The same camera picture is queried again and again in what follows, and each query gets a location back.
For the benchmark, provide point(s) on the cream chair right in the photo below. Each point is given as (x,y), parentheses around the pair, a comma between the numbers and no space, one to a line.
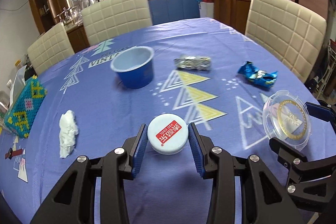
(291,32)

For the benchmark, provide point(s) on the cream chair far left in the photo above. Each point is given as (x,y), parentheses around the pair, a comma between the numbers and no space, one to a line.
(50,48)

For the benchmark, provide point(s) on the clear round plastic lid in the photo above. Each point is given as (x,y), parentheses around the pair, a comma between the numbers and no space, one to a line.
(285,117)

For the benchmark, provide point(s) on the white appliance with red top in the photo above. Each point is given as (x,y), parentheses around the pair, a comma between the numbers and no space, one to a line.
(206,8)

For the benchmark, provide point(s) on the blue plastic cup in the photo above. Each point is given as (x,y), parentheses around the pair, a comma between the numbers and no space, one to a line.
(134,66)

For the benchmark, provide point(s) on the cream chair middle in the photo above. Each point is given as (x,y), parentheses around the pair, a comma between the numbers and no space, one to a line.
(110,18)

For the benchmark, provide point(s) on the cream chair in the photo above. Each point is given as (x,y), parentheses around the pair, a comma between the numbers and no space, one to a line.
(110,18)
(291,32)
(50,48)

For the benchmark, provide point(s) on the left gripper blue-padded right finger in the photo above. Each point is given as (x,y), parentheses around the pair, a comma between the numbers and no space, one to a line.
(263,199)

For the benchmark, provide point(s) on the blue foil candy wrapper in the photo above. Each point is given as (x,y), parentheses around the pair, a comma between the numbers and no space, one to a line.
(258,77)

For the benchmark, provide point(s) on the clear glass liquor bottle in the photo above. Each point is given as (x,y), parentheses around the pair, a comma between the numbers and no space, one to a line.
(4,105)

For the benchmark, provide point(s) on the white round bottle cap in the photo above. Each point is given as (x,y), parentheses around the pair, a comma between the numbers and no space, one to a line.
(167,134)

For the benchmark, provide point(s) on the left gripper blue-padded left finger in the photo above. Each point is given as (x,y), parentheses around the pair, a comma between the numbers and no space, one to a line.
(72,199)

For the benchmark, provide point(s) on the silver foil wrapper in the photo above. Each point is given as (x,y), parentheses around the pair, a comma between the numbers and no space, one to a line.
(199,63)

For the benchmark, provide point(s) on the beaded teal tissue box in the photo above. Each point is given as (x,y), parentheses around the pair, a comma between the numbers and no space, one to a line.
(25,100)

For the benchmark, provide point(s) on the blue printed tablecloth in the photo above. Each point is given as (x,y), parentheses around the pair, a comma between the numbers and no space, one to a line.
(221,102)

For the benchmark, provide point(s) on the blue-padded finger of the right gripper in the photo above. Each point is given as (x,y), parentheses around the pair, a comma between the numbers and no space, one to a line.
(300,169)
(322,111)

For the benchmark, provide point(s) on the blue kitchen cabinets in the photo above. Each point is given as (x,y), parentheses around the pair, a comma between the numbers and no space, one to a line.
(164,11)

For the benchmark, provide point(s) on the white tissue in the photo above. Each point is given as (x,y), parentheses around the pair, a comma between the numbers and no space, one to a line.
(68,132)

